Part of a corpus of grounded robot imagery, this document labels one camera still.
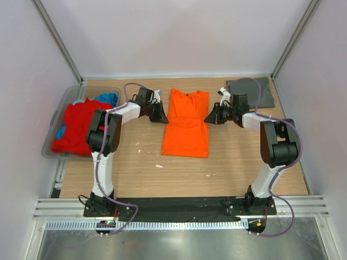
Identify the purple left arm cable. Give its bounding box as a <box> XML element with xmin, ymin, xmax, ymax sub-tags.
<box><xmin>96</xmin><ymin>82</ymin><xmax>139</xmax><ymax>235</ymax></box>

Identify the left aluminium frame post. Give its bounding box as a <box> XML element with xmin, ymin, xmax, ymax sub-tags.
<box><xmin>31</xmin><ymin>0</ymin><xmax>83</xmax><ymax>86</ymax></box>

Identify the red t shirt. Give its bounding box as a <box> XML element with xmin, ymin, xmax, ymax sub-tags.
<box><xmin>51</xmin><ymin>99</ymin><xmax>113</xmax><ymax>156</ymax></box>

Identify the folded grey t shirt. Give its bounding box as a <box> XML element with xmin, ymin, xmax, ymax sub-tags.
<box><xmin>226</xmin><ymin>77</ymin><xmax>275</xmax><ymax>109</ymax></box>

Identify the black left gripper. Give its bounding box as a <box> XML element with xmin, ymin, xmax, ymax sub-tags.
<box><xmin>146</xmin><ymin>101</ymin><xmax>169</xmax><ymax>124</ymax></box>

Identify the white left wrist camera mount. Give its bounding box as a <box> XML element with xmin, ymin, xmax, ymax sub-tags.
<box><xmin>151</xmin><ymin>89</ymin><xmax>162</xmax><ymax>103</ymax></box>

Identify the white slotted cable duct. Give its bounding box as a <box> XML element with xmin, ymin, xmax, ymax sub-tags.
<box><xmin>46</xmin><ymin>219</ymin><xmax>248</xmax><ymax>231</ymax></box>

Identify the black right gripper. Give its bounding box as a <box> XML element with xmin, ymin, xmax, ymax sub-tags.
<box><xmin>204</xmin><ymin>102</ymin><xmax>237</xmax><ymax>125</ymax></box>

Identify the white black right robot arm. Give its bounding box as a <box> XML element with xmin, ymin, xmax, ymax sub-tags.
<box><xmin>204</xmin><ymin>90</ymin><xmax>301</xmax><ymax>216</ymax></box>

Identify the aluminium frame post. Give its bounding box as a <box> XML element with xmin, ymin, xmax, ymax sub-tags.
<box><xmin>31</xmin><ymin>0</ymin><xmax>83</xmax><ymax>86</ymax></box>
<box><xmin>271</xmin><ymin>0</ymin><xmax>321</xmax><ymax>81</ymax></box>

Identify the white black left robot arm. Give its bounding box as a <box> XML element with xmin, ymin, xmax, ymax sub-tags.
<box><xmin>83</xmin><ymin>85</ymin><xmax>169</xmax><ymax>217</ymax></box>

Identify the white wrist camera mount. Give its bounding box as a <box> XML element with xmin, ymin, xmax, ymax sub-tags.
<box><xmin>151</xmin><ymin>89</ymin><xmax>162</xmax><ymax>103</ymax></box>
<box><xmin>217</xmin><ymin>86</ymin><xmax>232</xmax><ymax>106</ymax></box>

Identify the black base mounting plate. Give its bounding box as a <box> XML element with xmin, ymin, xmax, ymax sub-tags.
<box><xmin>83</xmin><ymin>196</ymin><xmax>277</xmax><ymax>223</ymax></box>

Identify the clear plastic bin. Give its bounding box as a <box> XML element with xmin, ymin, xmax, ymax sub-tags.
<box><xmin>41</xmin><ymin>86</ymin><xmax>122</xmax><ymax>161</ymax></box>

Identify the orange t shirt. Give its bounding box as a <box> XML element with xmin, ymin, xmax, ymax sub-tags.
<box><xmin>161</xmin><ymin>88</ymin><xmax>209</xmax><ymax>158</ymax></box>

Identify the right aluminium frame post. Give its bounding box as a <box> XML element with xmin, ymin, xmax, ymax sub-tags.
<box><xmin>271</xmin><ymin>0</ymin><xmax>321</xmax><ymax>81</ymax></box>

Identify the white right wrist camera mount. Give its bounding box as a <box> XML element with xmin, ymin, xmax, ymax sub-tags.
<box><xmin>217</xmin><ymin>86</ymin><xmax>232</xmax><ymax>106</ymax></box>

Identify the blue t shirt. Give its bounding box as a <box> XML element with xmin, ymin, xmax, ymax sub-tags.
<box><xmin>55</xmin><ymin>93</ymin><xmax>119</xmax><ymax>140</ymax></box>

